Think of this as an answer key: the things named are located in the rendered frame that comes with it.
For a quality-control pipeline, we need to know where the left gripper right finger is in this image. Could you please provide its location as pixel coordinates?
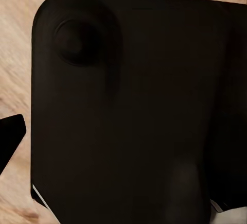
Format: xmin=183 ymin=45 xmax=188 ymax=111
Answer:
xmin=231 ymin=113 xmax=247 ymax=154

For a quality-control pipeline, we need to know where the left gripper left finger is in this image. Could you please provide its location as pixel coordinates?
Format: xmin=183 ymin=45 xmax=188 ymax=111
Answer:
xmin=0 ymin=114 xmax=26 ymax=174

